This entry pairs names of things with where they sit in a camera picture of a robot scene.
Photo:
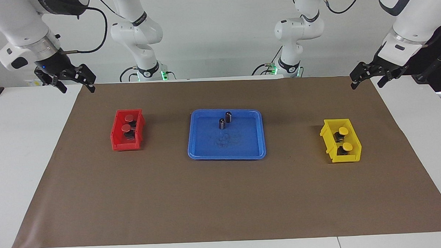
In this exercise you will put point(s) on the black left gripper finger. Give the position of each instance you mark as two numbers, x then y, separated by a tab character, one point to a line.
389	77
360	73

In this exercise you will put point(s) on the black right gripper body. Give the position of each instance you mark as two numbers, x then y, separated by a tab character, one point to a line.
59	65

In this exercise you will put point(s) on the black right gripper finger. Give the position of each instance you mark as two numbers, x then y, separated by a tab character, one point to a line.
88	75
54	81

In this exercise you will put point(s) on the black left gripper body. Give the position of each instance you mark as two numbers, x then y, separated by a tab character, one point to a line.
387	66

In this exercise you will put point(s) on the yellow push button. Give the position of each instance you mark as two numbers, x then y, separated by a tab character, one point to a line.
348	146
343	131

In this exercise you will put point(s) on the red push button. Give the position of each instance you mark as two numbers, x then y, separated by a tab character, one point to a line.
126	127
130	118

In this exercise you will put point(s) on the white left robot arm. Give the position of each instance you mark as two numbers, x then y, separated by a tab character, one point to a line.
411	18

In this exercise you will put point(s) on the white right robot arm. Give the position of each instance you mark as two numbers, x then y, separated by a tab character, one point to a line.
19	28

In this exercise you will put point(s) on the blue plastic tray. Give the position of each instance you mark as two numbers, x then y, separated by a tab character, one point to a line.
243	145

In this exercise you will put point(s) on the red plastic bin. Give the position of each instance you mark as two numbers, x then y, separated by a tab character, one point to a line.
115	139

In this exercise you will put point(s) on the yellow plastic bin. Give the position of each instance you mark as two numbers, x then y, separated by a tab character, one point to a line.
348	158

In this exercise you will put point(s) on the black cylindrical capacitor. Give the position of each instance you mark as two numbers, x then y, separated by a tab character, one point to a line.
228	116
222	124

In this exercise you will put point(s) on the brown table mat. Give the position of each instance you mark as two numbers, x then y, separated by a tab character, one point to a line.
223	197

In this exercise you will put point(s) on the white wall socket box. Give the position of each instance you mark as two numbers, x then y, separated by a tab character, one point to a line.
30	83

